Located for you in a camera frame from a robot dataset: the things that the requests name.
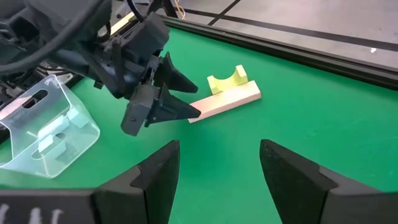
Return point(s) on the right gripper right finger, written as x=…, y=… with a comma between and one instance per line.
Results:
x=304, y=196

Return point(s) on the clear plastic bin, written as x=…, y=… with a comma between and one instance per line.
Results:
x=62, y=93

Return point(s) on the white paper scrap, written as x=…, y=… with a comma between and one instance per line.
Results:
x=373, y=49

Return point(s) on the long natural wood plank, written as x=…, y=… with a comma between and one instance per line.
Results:
x=227, y=101

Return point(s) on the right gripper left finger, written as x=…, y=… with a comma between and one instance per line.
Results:
x=124, y=202

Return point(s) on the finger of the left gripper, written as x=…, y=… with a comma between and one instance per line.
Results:
x=172, y=79
x=171, y=109

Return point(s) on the mint rectangular block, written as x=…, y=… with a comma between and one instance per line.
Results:
x=53, y=126

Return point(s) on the black metal table frame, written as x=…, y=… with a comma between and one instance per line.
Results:
x=280, y=49

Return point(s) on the green table mat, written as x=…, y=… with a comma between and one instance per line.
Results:
x=280, y=124

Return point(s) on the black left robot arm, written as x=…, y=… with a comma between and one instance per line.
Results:
x=46, y=18

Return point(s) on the yellow-green arch block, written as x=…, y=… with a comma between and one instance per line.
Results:
x=227, y=84

